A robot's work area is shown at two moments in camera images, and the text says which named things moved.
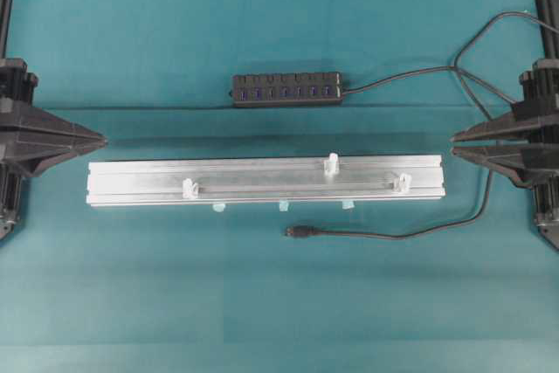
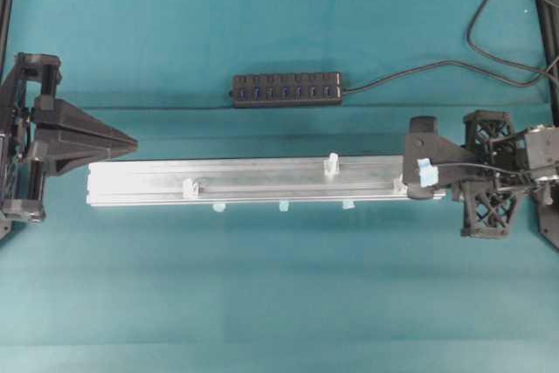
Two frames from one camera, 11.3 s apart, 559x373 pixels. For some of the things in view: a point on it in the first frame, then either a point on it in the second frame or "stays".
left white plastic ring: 189,189 stays
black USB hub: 289,89 stays
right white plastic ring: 402,183 stays
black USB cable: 310,231 to 537,76
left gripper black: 25,123 to 35,78
